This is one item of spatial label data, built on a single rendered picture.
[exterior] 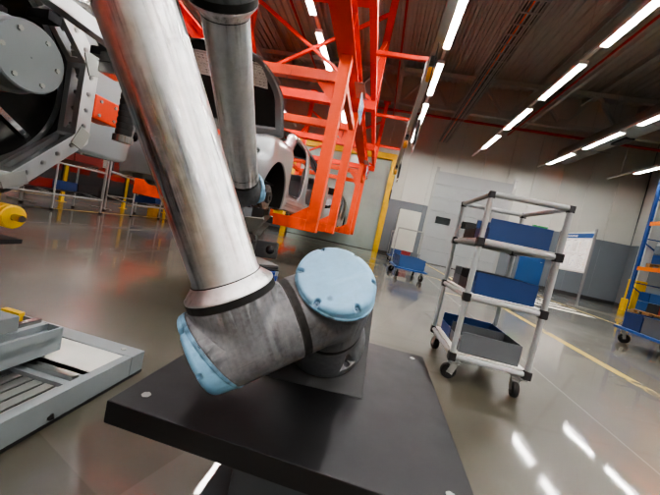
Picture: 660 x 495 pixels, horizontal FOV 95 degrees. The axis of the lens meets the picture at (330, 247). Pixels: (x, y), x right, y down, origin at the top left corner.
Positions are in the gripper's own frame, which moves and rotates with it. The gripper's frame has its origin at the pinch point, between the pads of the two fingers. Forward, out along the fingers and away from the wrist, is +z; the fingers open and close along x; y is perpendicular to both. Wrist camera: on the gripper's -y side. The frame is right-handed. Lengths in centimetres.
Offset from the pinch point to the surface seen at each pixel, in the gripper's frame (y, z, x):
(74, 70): 42, -51, 40
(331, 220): -354, -408, 96
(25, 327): 39, -65, -35
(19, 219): 44, -44, -4
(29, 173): 45, -45, 8
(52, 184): 69, -570, 50
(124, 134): 29.0, -28.8, 21.5
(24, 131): 49, -55, 20
